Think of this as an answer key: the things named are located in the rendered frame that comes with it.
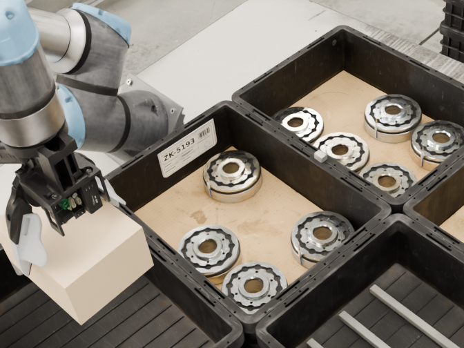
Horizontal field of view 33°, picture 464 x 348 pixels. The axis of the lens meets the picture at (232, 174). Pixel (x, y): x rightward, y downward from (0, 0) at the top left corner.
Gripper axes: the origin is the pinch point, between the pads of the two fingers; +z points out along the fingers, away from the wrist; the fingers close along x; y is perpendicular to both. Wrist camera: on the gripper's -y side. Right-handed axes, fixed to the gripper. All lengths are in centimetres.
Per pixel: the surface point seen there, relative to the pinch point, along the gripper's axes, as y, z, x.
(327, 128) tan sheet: -7, 27, 58
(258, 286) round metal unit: 9.2, 25.3, 21.8
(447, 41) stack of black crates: -32, 66, 139
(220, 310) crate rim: 12.9, 16.7, 11.3
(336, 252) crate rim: 18.8, 16.6, 29.4
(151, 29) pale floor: -164, 110, 130
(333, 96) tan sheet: -12, 27, 65
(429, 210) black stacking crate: 23, 21, 47
